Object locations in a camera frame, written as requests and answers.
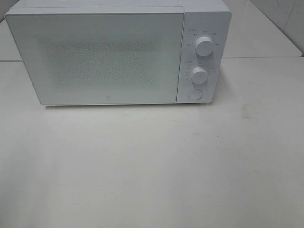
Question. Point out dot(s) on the white microwave oven body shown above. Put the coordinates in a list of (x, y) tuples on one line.
[(214, 23)]

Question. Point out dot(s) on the white microwave door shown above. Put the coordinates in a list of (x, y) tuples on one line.
[(100, 59)]

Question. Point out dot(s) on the upper white round knob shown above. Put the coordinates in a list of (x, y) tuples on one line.
[(204, 45)]

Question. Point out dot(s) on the round white door button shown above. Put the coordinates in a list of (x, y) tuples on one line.
[(195, 94)]

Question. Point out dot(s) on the white timer knob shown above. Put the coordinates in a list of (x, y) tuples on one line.
[(199, 75)]

